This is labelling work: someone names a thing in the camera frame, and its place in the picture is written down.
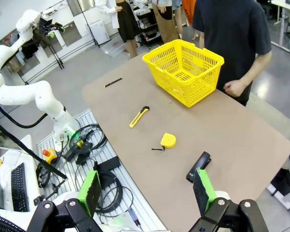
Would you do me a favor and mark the mannequin with brown apron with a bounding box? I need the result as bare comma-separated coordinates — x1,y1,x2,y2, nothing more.
151,0,183,44

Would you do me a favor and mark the person in navy T-shirt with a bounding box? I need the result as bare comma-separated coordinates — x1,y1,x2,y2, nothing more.
192,0,273,107

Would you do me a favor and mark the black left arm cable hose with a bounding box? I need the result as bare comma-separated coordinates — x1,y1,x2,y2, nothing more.
0,90,49,129

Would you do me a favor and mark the white box appliance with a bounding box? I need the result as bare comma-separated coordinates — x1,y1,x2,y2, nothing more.
88,19,110,46

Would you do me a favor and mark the person's left forearm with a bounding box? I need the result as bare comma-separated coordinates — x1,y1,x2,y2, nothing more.
239,51,273,90

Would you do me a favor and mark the black coiled cable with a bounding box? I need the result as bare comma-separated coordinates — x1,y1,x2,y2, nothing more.
35,163,52,189
69,123,108,156
94,169,134,214

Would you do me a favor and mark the clear plastic storage box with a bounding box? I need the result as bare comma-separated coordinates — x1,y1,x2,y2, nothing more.
101,35,127,58

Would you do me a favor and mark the black power adapter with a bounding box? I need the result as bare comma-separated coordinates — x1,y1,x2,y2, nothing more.
96,156,121,171

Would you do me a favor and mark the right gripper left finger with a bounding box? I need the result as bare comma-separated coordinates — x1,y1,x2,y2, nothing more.
26,170,102,232

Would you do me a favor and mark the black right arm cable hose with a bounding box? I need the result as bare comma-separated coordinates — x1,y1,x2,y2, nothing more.
0,212,27,232

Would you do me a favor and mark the black diagonal pole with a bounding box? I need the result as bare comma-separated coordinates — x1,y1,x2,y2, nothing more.
0,113,69,181

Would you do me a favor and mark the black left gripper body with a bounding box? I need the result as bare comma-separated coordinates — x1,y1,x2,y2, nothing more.
38,18,54,33

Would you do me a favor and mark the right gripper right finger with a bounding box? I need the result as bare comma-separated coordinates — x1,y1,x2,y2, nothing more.
188,168,269,232

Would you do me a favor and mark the black keyboard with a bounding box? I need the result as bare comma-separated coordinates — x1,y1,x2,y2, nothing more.
10,162,30,213

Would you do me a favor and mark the mannequin white shirt black skirt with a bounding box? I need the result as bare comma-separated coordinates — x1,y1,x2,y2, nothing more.
94,0,141,59

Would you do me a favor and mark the black rolling cart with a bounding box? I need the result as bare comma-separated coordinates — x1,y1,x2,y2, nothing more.
134,6,163,48

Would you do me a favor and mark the yellow utility knife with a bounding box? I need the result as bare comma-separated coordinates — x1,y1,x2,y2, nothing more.
129,105,150,129

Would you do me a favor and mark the black pen yellow tip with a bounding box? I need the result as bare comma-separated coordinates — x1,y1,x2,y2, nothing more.
103,77,123,88

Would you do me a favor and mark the black stapler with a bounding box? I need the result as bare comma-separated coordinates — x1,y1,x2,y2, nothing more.
186,151,212,184

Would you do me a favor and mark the yellow emergency stop button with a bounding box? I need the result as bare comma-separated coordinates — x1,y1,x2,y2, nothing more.
42,148,58,165

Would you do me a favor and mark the white computer desk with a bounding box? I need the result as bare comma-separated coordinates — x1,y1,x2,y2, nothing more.
0,134,43,213

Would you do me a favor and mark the black shoe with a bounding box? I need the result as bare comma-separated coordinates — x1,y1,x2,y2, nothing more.
272,168,290,196

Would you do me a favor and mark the person's right forearm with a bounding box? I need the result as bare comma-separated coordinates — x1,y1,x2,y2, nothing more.
198,30,206,50

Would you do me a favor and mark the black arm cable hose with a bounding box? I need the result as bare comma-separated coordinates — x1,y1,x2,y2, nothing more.
0,90,49,129
0,212,27,232

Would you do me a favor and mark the person's left hand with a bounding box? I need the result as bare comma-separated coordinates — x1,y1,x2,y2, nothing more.
223,78,253,98

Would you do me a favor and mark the yellow tape measure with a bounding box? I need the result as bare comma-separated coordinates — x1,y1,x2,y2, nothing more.
151,132,177,152

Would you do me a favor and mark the aluminium rail base plate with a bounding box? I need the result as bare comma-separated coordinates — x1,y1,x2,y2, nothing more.
36,108,170,232

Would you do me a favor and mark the white background desk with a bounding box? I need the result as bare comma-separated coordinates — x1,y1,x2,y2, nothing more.
270,0,290,53

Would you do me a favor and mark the yellow plastic shopping basket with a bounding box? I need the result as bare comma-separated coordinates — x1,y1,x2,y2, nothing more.
142,39,225,108

